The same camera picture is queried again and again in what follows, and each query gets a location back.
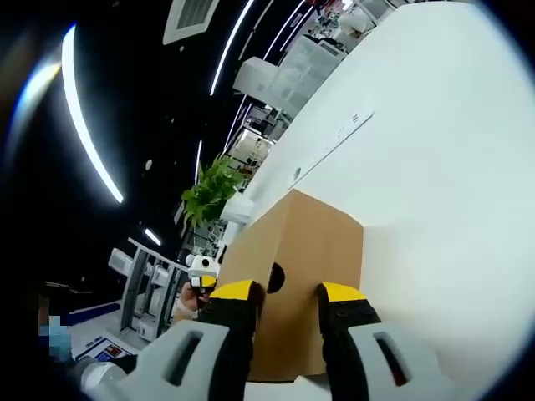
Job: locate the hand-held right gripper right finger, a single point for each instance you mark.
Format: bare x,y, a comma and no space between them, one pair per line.
342,330

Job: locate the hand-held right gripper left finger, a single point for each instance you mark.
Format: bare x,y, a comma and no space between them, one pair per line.
225,334

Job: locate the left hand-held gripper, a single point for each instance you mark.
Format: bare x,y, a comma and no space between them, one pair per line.
196,271

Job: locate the brown cardboard shoe box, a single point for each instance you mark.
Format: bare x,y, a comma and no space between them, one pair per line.
309,250

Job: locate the person's left hand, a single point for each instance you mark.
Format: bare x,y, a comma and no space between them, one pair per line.
190,301

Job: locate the green potted plant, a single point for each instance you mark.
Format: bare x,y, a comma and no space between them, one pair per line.
209,192

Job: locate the round table grommet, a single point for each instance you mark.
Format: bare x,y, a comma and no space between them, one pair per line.
297,173

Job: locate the curved ceiling light strip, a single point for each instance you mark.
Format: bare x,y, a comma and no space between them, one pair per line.
81,108

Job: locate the thin ceiling light strip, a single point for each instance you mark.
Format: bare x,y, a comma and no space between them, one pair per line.
230,46

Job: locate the white desk partition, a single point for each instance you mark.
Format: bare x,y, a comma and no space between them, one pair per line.
305,71

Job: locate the ceiling air vent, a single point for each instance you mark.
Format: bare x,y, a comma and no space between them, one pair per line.
190,18

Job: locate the blue white wall display board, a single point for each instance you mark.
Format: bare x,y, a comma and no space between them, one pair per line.
100,348

